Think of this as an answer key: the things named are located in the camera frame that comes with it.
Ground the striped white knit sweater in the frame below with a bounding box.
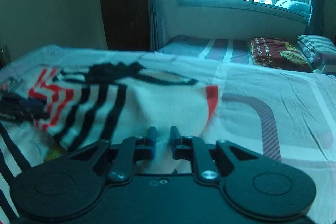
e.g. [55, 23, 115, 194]
[1, 62, 219, 223]

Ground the striped folded blanket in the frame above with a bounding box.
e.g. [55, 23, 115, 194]
[157, 35, 253, 65]

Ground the patterned white bed sheet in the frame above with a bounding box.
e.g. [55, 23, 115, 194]
[1, 46, 335, 223]

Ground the maroon yellow pillow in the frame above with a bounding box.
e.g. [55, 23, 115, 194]
[247, 38, 312, 73]

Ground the dark wooden door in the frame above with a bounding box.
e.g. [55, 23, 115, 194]
[100, 0, 150, 51]

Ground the grey striped pillow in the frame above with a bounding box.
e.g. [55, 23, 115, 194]
[297, 35, 336, 76]

